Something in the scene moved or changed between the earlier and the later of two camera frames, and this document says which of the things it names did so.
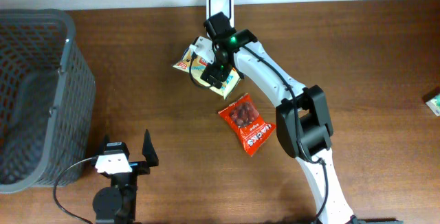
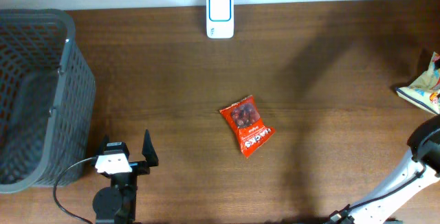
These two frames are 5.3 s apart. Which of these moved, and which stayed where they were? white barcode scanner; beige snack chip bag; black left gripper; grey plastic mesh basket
Moved: beige snack chip bag
Stayed: black left gripper; white barcode scanner; grey plastic mesh basket
